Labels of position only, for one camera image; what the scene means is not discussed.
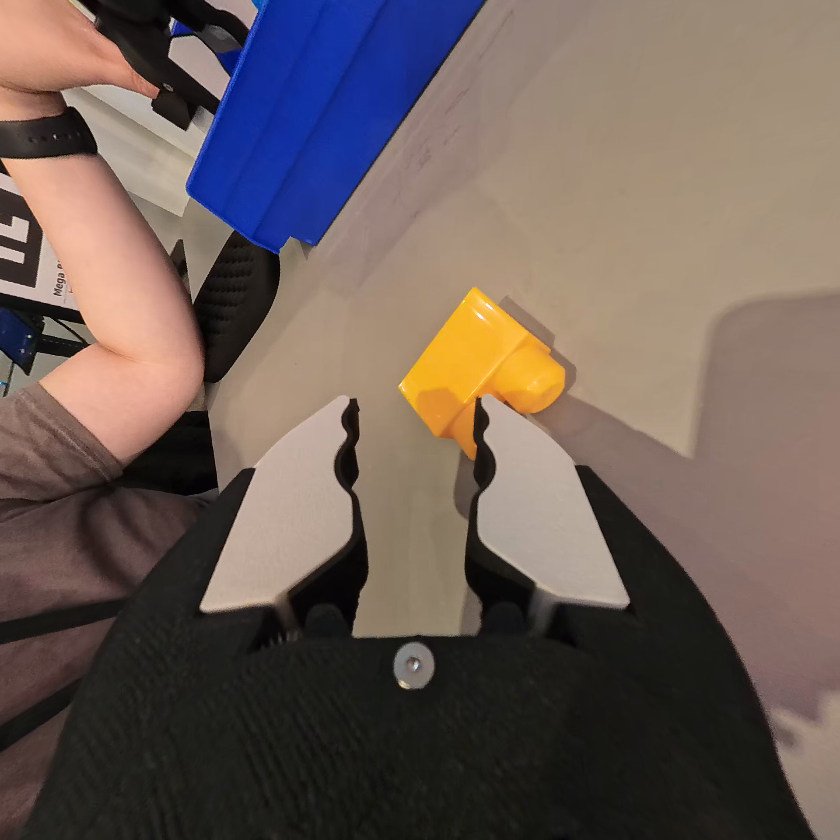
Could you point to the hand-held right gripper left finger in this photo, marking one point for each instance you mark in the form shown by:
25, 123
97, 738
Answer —
282, 525

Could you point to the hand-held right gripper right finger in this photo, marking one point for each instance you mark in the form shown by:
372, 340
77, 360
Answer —
544, 525

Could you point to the blue plastic bin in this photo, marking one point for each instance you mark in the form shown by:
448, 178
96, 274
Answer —
315, 98

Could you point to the yellow two-stud building block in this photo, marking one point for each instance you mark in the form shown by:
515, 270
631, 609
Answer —
466, 354

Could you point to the person's left forearm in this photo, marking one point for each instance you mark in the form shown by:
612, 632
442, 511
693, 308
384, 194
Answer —
98, 275

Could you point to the person's left hand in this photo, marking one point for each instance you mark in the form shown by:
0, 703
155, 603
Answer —
46, 46

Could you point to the person's brown shirt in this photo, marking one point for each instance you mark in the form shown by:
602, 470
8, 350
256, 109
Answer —
65, 525

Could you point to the black and white marker sign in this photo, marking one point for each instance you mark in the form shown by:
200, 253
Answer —
46, 262

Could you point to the small blue box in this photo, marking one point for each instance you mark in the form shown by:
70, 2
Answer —
16, 341

